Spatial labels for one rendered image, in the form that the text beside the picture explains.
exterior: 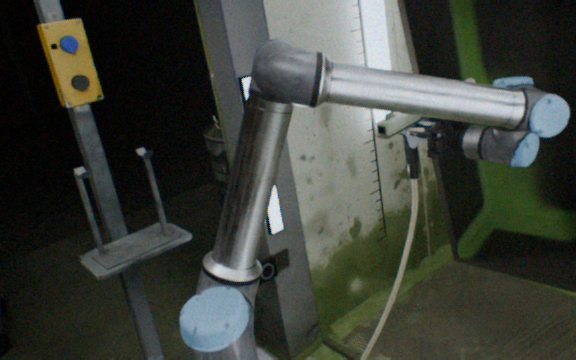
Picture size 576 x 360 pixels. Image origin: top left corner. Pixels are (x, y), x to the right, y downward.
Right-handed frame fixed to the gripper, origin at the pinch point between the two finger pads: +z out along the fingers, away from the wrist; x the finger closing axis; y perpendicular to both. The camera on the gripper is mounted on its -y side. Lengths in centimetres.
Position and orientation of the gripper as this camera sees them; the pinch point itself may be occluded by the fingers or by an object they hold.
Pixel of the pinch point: (406, 125)
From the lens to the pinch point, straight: 154.3
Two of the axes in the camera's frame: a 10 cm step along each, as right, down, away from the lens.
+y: 1.6, 9.1, 3.8
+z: -7.2, -1.5, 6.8
